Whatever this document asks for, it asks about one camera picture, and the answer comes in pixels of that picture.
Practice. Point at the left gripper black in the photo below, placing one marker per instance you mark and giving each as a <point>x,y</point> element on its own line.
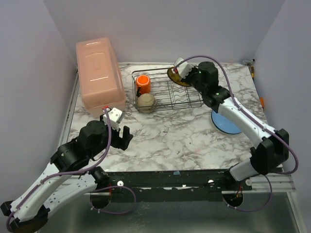
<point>120,140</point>

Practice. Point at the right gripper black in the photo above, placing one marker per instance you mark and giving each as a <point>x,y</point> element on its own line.
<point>192,78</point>

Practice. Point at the yellow patterned plate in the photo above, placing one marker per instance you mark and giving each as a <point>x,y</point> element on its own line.
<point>174,77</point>

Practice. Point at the white ceramic bowl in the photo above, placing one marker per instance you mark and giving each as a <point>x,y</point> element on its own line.
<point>146,103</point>

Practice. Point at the orange mug black handle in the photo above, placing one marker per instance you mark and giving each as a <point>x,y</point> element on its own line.
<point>143,85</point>

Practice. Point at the blue plate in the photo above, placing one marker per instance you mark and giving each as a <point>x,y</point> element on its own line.
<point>223,124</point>

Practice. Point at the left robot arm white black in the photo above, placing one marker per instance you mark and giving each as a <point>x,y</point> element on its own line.
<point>67,175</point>

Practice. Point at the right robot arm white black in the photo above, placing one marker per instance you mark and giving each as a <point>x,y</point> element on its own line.
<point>269,145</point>

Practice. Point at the pink plastic storage box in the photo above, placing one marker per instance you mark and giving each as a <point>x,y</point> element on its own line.
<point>99,76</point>

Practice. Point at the yellow tool at corner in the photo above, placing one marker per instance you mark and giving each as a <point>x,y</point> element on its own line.
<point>252,72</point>

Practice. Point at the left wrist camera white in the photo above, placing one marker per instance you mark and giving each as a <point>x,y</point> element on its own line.
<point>115,117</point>

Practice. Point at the black wire dish rack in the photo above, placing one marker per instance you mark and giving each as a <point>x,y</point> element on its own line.
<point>168,95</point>

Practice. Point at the orange clamp on wall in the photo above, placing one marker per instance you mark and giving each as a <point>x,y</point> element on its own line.
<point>262,102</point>

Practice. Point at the black mounting rail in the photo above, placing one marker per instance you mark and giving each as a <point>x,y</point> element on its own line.
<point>167,186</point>

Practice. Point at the aluminium frame rail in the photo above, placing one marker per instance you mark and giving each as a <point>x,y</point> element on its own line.
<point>280,183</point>

